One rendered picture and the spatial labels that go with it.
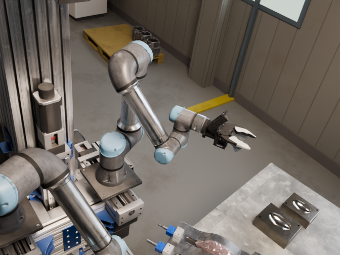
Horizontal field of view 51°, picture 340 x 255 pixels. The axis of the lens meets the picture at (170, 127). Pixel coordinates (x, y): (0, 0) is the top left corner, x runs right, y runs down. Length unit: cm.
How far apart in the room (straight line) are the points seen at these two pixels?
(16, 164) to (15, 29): 48
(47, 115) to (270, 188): 140
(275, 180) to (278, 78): 183
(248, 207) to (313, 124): 192
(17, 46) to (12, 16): 10
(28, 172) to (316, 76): 307
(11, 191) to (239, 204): 138
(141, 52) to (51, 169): 62
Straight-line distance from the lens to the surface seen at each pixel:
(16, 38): 135
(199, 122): 148
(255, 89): 420
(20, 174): 106
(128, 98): 141
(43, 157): 110
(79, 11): 585
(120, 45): 497
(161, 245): 177
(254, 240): 199
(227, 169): 347
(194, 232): 185
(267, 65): 402
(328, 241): 218
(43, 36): 138
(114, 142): 162
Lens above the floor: 234
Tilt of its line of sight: 38 degrees down
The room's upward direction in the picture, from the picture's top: 10 degrees clockwise
